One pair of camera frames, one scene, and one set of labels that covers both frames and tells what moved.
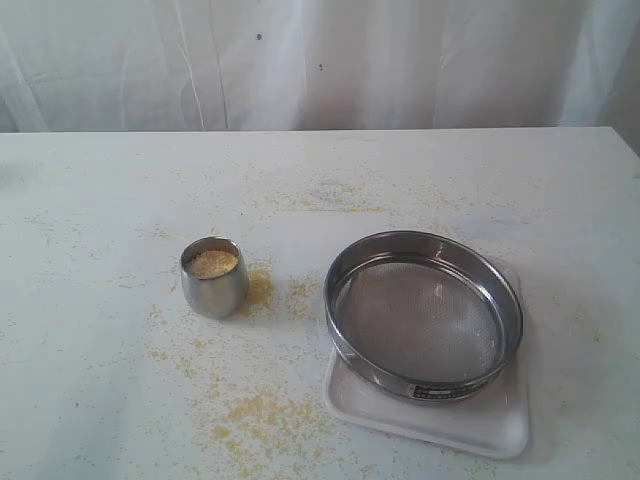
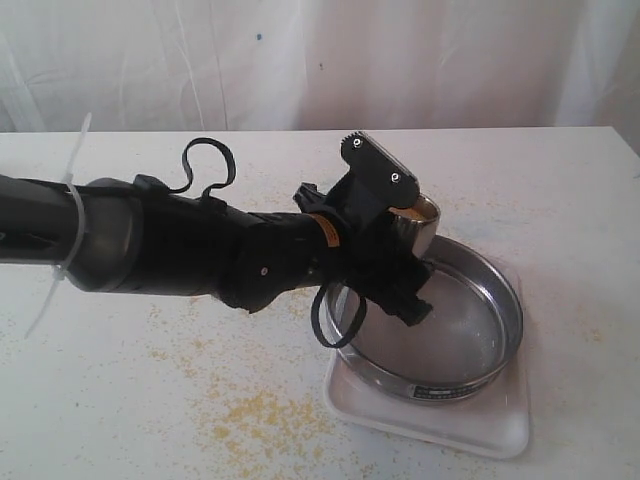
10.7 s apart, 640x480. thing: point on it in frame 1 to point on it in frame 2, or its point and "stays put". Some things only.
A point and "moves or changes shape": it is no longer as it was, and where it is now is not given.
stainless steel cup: (215, 276) moves or changes shape
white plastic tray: (493, 422) stays put
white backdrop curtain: (148, 66) stays put
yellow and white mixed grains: (211, 263) moves or changes shape
